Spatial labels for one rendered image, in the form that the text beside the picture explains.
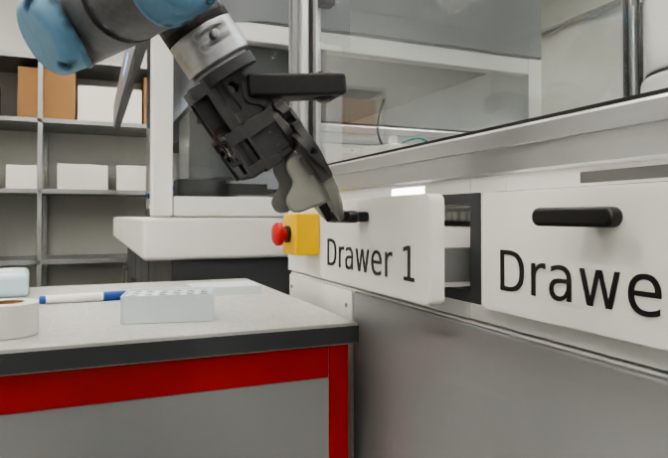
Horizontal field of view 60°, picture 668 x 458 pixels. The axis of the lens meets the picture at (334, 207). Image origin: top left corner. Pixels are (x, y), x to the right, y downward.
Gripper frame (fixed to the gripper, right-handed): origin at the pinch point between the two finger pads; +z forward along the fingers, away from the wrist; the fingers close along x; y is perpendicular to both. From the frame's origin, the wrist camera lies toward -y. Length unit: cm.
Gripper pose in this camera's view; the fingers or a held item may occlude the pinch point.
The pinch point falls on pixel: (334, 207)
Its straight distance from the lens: 67.9
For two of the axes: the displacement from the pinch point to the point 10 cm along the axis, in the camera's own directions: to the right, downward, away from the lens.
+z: 5.3, 8.2, 2.1
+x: 3.9, -0.1, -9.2
